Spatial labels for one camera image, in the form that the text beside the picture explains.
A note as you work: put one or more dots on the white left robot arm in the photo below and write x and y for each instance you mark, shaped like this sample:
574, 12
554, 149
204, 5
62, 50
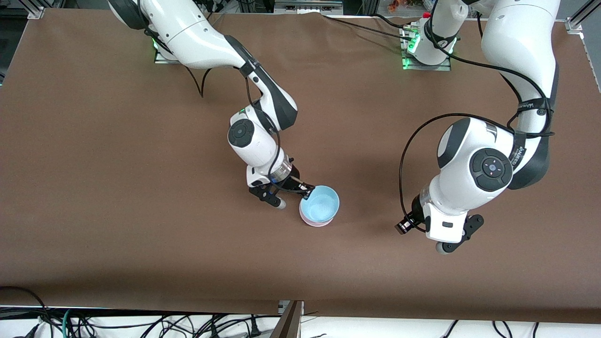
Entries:
516, 47

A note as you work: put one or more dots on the aluminium corner bracket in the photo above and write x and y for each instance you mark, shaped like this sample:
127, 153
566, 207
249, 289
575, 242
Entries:
575, 26
36, 12

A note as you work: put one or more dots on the brown table cover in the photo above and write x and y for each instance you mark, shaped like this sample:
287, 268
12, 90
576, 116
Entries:
357, 117

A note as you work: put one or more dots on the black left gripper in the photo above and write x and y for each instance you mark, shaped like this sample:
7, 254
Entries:
416, 210

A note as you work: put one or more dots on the pink bowl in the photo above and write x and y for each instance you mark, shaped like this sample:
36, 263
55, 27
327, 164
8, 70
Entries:
314, 224

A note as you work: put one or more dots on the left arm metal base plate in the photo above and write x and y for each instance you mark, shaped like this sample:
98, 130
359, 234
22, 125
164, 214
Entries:
441, 67

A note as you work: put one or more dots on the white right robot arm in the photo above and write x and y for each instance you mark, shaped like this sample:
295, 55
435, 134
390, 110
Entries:
197, 37

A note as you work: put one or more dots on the light blue bowl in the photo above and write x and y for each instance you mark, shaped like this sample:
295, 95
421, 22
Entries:
321, 204

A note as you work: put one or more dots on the orange plastic object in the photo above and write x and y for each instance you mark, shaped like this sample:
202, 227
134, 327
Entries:
396, 4

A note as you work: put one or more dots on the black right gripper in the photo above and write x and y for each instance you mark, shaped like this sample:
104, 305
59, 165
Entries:
291, 181

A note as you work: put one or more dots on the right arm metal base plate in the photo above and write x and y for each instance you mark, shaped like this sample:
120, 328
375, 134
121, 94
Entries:
164, 60

